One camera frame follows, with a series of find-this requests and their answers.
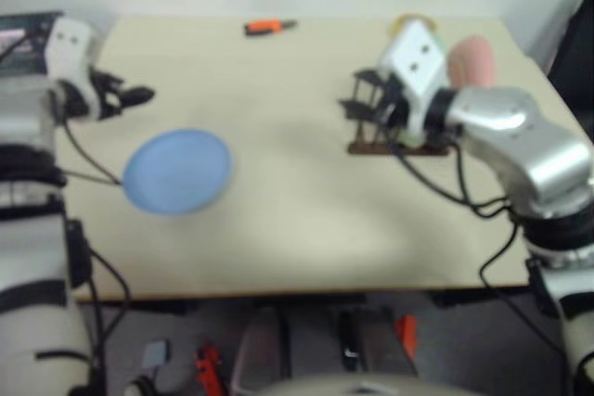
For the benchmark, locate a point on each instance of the black table frame bar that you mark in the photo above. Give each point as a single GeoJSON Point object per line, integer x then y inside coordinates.
{"type": "Point", "coordinates": [311, 301]}

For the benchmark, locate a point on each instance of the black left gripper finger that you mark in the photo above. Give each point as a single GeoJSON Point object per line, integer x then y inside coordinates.
{"type": "Point", "coordinates": [111, 79]}
{"type": "Point", "coordinates": [138, 97]}

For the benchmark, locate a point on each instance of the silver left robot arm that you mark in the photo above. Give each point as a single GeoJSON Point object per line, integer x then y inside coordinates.
{"type": "Point", "coordinates": [23, 312]}

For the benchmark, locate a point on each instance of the red and black tool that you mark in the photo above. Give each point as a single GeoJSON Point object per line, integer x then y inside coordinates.
{"type": "Point", "coordinates": [208, 366]}

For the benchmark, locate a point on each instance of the black chair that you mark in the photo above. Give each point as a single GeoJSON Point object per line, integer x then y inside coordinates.
{"type": "Point", "coordinates": [577, 67]}

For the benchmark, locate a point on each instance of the small grey box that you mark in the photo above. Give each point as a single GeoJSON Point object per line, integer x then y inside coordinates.
{"type": "Point", "coordinates": [157, 353]}

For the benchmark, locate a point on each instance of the blue plate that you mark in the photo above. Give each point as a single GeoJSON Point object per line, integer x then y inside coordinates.
{"type": "Point", "coordinates": [178, 173]}

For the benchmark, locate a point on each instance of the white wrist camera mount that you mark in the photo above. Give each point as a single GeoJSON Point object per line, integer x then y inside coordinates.
{"type": "Point", "coordinates": [69, 43]}
{"type": "Point", "coordinates": [415, 62]}

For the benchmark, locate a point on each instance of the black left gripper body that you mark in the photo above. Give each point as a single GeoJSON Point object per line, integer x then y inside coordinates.
{"type": "Point", "coordinates": [107, 97]}

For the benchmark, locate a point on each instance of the orange black marker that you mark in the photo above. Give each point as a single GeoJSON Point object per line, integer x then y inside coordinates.
{"type": "Point", "coordinates": [264, 26]}

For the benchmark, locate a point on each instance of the pink plate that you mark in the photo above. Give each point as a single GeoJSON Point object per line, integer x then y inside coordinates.
{"type": "Point", "coordinates": [473, 62]}

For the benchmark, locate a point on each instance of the grey rounded robot leg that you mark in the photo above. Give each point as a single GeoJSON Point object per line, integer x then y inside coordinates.
{"type": "Point", "coordinates": [260, 354]}

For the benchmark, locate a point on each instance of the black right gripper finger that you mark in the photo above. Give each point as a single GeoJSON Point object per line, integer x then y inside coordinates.
{"type": "Point", "coordinates": [357, 108]}
{"type": "Point", "coordinates": [370, 77]}

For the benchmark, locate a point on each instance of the grey open laptop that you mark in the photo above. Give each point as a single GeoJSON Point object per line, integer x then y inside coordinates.
{"type": "Point", "coordinates": [23, 34]}

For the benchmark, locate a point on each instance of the yellow tape roll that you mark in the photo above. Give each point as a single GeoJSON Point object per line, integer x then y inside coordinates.
{"type": "Point", "coordinates": [400, 21]}

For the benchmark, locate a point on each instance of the orange clamp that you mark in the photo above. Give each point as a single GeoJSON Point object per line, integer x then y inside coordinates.
{"type": "Point", "coordinates": [408, 335]}

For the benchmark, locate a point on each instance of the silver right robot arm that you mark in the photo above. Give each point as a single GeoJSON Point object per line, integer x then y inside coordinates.
{"type": "Point", "coordinates": [510, 113]}

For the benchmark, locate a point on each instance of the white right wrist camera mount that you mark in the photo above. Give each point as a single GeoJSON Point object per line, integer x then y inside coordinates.
{"type": "Point", "coordinates": [415, 62]}

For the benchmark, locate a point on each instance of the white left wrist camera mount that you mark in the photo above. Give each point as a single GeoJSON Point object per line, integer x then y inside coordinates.
{"type": "Point", "coordinates": [69, 43]}

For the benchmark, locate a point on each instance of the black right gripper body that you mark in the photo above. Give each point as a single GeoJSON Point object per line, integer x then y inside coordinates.
{"type": "Point", "coordinates": [393, 101]}

